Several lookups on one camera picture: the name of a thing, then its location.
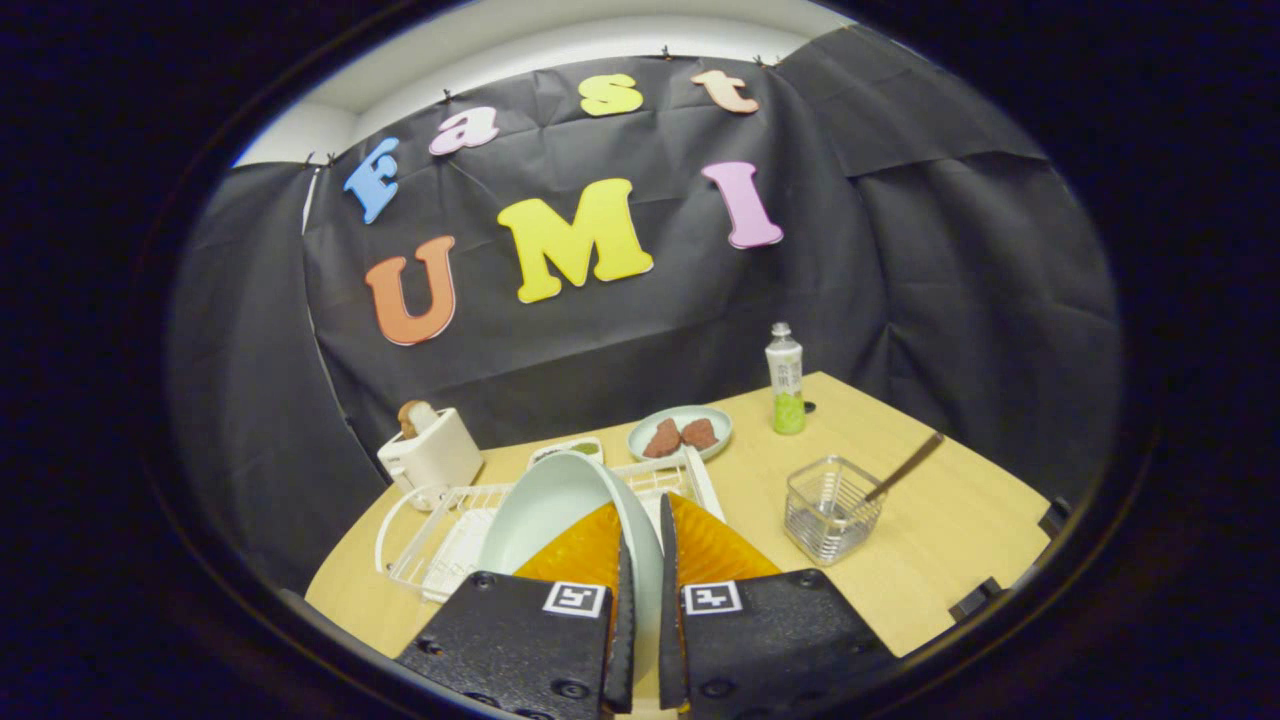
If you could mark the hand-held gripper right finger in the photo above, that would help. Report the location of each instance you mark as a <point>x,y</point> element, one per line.
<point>770,640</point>

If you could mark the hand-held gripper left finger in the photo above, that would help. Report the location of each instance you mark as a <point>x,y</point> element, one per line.
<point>520,640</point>

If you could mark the pale green round plate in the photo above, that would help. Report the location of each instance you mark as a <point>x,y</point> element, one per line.
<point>555,510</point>

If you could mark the white sauce dish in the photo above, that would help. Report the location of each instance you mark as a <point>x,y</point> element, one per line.
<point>565,452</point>

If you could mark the pale green plate with meat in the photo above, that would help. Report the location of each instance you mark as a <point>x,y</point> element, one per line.
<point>715,415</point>

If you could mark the white toaster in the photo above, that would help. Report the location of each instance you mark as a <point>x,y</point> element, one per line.
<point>435,455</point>

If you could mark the black table clamp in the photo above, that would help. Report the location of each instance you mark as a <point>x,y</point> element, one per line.
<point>1055,516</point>
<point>975,600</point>

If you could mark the red meat piece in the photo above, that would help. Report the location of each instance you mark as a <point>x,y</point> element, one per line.
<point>663,440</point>
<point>699,433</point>

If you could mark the bread slice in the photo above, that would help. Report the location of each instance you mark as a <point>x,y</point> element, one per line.
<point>415,418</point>

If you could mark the green drink bottle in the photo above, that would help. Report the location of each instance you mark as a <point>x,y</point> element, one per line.
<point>786,385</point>

